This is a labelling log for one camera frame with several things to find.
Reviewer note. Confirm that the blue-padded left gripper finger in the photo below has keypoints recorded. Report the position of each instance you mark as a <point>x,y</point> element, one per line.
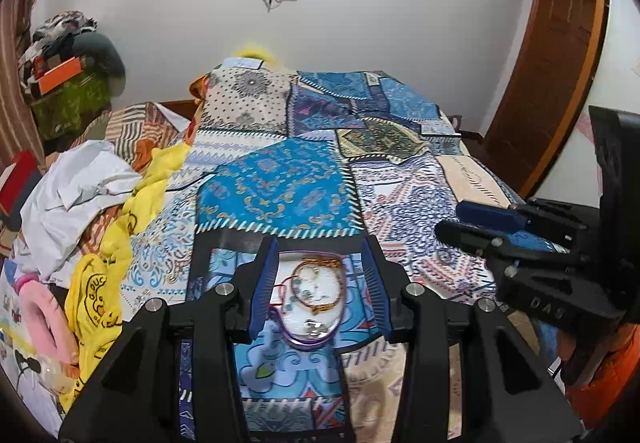
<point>254,282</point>
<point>385,282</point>

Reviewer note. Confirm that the left gripper blue-padded second-gripper finger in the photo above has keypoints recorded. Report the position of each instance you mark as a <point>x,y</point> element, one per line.
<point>492,217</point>

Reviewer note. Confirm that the left gripper black second-gripper finger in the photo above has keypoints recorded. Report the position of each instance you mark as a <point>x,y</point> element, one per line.
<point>475,241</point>

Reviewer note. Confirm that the purple-rimmed jewelry tray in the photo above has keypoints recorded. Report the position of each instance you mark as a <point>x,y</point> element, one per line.
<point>309,297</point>

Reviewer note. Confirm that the orange object at right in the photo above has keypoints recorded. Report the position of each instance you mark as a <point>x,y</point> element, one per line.
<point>593,401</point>

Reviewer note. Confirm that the blue patchwork bedspread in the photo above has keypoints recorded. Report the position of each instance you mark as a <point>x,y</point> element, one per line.
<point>321,157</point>

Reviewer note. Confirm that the yellow printed cloth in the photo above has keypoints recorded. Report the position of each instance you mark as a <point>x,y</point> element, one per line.
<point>92,305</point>

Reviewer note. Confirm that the brown wooden door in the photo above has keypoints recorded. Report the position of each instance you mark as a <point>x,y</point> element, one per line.
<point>559,54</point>

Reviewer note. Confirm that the striped brown cloth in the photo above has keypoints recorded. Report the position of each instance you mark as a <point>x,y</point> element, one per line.
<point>137,130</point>

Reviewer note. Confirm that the white crumpled cloth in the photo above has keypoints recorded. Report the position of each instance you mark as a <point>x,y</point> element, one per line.
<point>81,183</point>

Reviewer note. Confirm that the pink fuzzy item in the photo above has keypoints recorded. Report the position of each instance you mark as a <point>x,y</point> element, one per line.
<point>46,323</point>

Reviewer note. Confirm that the green patterned bag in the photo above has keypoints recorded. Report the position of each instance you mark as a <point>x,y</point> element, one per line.
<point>66,108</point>

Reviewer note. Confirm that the dark green pillow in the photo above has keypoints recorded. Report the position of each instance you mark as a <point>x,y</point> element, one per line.
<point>105,57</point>

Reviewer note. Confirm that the orange box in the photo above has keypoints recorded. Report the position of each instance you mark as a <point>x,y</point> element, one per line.
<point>58,75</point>

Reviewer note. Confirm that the striped brown curtain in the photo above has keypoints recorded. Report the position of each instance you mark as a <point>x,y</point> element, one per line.
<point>18,129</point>

